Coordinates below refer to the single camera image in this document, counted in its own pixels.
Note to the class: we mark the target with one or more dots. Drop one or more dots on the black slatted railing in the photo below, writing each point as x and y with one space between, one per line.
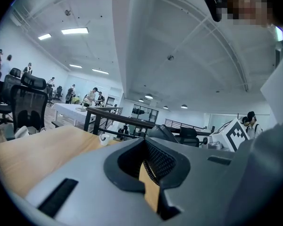
186 125

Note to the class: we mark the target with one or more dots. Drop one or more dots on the black head-mounted camera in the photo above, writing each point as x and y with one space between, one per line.
213 5

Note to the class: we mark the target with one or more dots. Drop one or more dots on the ceiling strip lights group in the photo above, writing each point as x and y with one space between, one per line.
74 30

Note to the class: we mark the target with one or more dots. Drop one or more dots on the black mesh office chair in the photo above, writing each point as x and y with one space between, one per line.
9 88
29 102
59 92

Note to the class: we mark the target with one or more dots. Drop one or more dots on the grey book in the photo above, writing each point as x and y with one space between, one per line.
81 109

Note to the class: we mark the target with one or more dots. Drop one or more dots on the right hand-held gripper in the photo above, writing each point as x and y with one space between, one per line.
237 135

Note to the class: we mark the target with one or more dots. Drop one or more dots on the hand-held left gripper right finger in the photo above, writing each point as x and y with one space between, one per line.
202 185

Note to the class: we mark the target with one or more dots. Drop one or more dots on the white paper cup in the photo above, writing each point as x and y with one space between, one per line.
43 129

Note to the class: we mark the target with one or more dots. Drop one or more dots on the person's head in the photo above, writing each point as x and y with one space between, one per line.
247 3

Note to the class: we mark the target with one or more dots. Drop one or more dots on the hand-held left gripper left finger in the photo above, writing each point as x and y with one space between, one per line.
89 185

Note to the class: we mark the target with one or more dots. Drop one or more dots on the black framed window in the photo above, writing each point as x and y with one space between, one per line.
145 113

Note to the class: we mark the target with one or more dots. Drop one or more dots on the person's white striped shirt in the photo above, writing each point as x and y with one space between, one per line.
280 91

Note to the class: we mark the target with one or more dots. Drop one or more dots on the ceiling smoke detector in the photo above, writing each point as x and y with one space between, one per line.
68 12
170 57

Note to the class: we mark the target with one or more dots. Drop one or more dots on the white mug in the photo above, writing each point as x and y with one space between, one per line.
105 139

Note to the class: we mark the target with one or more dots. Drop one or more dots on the white gridded table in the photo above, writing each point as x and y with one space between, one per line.
66 108

